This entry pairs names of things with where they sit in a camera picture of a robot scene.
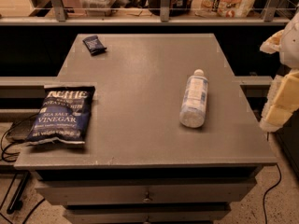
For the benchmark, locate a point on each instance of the colourful snack bag on shelf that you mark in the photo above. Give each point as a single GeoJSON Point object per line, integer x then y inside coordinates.
{"type": "Point", "coordinates": [224, 8]}

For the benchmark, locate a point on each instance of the blue rxbar blueberry wrapper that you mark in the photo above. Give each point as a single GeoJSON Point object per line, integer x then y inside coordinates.
{"type": "Point", "coordinates": [94, 45]}

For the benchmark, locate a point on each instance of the blue kettle chip bag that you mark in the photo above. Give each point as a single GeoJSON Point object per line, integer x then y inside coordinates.
{"type": "Point", "coordinates": [63, 117]}

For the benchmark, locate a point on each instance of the grey cabinet drawer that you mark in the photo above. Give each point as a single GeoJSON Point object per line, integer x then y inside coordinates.
{"type": "Point", "coordinates": [95, 192]}

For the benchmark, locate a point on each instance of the clear plastic water bottle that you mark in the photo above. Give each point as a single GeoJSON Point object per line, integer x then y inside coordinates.
{"type": "Point", "coordinates": [193, 109]}

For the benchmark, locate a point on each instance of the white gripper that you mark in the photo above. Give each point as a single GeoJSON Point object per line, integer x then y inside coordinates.
{"type": "Point", "coordinates": [291, 44]}

